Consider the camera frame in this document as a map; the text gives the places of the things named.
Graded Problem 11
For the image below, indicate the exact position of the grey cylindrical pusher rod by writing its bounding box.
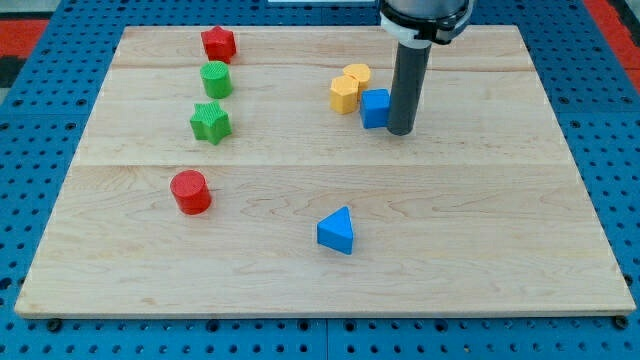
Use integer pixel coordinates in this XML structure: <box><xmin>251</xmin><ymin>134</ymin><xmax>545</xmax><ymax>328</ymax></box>
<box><xmin>387</xmin><ymin>43</ymin><xmax>431</xmax><ymax>136</ymax></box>

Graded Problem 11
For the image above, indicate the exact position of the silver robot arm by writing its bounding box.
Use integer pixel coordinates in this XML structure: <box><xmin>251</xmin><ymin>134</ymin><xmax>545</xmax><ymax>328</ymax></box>
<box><xmin>380</xmin><ymin>0</ymin><xmax>475</xmax><ymax>136</ymax></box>

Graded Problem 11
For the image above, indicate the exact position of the blue triangle block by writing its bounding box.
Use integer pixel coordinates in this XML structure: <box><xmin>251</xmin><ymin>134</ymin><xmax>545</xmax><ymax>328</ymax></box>
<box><xmin>316</xmin><ymin>206</ymin><xmax>354</xmax><ymax>255</ymax></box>

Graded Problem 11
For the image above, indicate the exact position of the yellow heart block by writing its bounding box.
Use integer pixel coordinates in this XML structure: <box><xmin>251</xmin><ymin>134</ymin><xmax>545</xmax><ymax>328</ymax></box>
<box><xmin>343</xmin><ymin>63</ymin><xmax>371</xmax><ymax>94</ymax></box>

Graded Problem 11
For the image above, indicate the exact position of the blue cube block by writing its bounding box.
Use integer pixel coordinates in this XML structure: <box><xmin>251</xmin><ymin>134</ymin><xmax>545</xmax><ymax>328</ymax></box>
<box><xmin>360</xmin><ymin>89</ymin><xmax>390</xmax><ymax>129</ymax></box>

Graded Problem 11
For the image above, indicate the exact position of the yellow hexagon block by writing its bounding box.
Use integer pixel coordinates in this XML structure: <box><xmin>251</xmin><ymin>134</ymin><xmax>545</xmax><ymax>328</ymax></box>
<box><xmin>329</xmin><ymin>75</ymin><xmax>359</xmax><ymax>114</ymax></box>

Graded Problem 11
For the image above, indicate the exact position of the wooden board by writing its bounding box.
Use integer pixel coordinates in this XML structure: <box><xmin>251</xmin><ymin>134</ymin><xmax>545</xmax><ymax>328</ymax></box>
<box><xmin>15</xmin><ymin>25</ymin><xmax>636</xmax><ymax>319</ymax></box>

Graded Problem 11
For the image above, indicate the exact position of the red star block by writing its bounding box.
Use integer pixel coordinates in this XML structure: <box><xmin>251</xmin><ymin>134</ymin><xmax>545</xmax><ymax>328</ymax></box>
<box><xmin>201</xmin><ymin>26</ymin><xmax>236</xmax><ymax>64</ymax></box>

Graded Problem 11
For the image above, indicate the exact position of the green cylinder block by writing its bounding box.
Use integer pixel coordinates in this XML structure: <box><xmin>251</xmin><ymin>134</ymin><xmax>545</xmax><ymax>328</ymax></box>
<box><xmin>200</xmin><ymin>60</ymin><xmax>233</xmax><ymax>99</ymax></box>

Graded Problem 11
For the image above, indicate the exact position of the green star block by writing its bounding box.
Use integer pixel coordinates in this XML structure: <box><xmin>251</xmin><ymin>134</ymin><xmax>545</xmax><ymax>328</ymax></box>
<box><xmin>189</xmin><ymin>101</ymin><xmax>232</xmax><ymax>145</ymax></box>

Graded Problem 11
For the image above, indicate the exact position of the red cylinder block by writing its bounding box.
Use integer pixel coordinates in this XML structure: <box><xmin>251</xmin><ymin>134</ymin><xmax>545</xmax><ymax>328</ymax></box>
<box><xmin>170</xmin><ymin>170</ymin><xmax>212</xmax><ymax>215</ymax></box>

